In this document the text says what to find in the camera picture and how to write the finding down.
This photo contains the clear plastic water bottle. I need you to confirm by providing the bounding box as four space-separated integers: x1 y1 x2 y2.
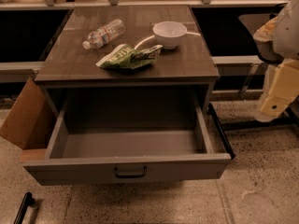
82 19 125 49

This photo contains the white ceramic bowl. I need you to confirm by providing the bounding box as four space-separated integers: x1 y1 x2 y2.
153 21 187 49

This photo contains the open grey top drawer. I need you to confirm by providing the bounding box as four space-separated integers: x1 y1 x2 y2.
23 88 231 185

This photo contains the green jalapeno chip bag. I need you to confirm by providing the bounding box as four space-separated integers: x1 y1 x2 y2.
96 44 163 70

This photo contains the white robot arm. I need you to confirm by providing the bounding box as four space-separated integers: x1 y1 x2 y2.
253 0 299 122

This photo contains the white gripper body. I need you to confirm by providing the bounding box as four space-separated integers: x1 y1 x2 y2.
267 59 299 105

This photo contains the black metal table frame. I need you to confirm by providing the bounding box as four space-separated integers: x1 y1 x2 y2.
221 107 299 131

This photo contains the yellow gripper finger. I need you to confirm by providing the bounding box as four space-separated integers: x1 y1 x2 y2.
253 94 288 122

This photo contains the dark wooden drawer cabinet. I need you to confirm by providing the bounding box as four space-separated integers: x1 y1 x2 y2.
35 6 219 123

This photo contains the brown cardboard box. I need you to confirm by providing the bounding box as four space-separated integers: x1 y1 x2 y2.
0 78 55 149

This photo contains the black drawer handle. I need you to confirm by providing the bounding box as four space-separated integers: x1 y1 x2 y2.
114 166 148 179

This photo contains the black bar on floor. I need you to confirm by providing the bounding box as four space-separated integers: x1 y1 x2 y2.
13 192 36 224

